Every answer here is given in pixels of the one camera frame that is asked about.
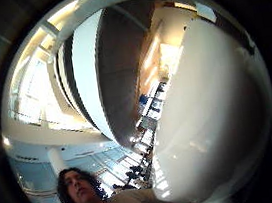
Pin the blue chairs row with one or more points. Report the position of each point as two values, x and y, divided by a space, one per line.
150 101

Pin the group of dark chairs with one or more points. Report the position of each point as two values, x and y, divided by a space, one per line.
134 175

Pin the white round column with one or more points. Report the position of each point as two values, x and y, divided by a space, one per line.
56 161

